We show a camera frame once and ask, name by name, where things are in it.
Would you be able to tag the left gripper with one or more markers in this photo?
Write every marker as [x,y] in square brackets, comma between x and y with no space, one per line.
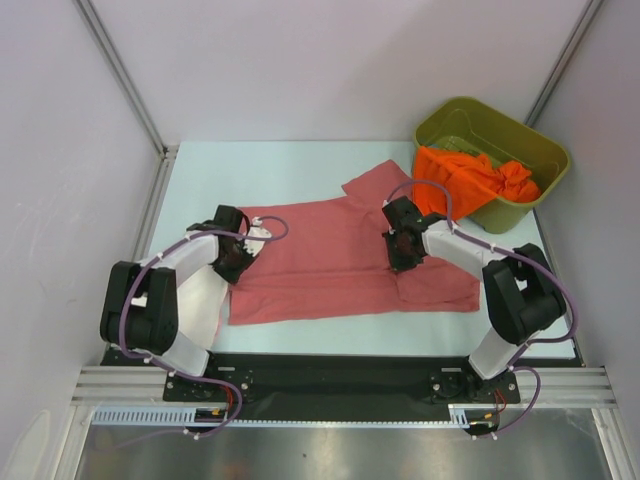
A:
[233,275]

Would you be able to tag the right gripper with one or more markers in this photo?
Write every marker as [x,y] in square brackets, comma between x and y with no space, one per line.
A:
[396,262]

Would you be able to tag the pink t shirt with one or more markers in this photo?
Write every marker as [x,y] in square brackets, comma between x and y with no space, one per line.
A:
[334,263]

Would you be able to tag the orange t shirt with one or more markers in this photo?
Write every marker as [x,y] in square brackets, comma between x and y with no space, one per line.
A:
[471,182]

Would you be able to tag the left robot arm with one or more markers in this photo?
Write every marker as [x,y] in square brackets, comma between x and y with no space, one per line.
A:
[156,308]

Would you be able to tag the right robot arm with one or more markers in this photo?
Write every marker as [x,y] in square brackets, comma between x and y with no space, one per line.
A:
[522,296]

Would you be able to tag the folded white t shirt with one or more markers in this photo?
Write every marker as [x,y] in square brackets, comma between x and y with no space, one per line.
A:
[200,302]

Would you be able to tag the olive green plastic bin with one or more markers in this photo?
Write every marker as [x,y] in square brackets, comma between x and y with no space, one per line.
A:
[465,124]

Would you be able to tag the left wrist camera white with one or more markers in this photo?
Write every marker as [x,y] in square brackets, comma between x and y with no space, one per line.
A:
[257,237]

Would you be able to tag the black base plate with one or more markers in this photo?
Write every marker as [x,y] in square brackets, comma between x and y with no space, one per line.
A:
[305,388]

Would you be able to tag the white slotted cable duct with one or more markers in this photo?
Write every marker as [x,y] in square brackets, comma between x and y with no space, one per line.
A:
[193,417]

